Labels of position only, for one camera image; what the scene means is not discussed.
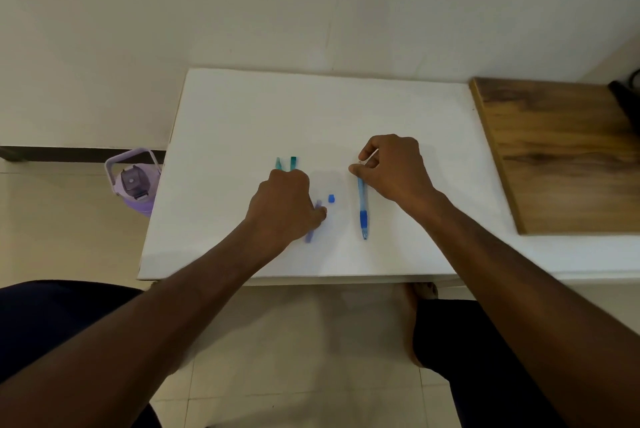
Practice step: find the person's right hand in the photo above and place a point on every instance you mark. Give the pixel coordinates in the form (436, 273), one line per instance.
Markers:
(400, 172)

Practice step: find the person's left hand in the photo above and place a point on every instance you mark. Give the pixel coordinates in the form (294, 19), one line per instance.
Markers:
(280, 207)

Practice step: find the person's right thumb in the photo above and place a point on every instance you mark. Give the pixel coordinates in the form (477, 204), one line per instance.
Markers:
(360, 171)

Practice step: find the person's left thumb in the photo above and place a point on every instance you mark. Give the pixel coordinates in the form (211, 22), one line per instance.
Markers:
(319, 216)

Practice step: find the thin clear pen refill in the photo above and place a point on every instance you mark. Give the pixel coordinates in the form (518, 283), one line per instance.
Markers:
(370, 156)

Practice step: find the purple pen barrel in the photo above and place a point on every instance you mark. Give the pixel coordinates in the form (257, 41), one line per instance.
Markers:
(310, 235)

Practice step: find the blue pen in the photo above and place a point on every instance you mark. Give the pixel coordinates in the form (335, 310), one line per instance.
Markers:
(363, 207)

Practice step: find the teal pen cap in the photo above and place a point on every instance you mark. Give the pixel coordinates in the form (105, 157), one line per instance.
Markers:
(293, 163)

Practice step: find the person's right forearm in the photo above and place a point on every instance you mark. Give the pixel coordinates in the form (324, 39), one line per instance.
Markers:
(525, 302)

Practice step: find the person's left forearm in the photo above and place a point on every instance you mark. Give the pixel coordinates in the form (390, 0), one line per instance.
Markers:
(150, 322)

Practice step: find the person's right foot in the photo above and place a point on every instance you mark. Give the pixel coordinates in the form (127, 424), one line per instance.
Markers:
(411, 312)

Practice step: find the purple water bottle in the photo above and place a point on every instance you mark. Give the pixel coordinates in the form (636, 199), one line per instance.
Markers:
(135, 185)

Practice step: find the wooden board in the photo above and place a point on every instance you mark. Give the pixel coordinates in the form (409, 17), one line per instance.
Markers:
(570, 152)

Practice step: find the person's right leg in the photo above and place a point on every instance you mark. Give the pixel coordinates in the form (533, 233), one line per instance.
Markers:
(480, 372)

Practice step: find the person's leg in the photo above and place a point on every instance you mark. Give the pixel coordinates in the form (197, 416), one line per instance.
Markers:
(50, 322)
(480, 372)

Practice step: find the black object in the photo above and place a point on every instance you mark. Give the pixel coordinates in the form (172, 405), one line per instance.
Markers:
(627, 97)

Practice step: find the person's left leg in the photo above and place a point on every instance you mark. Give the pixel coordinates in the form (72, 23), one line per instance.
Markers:
(50, 322)

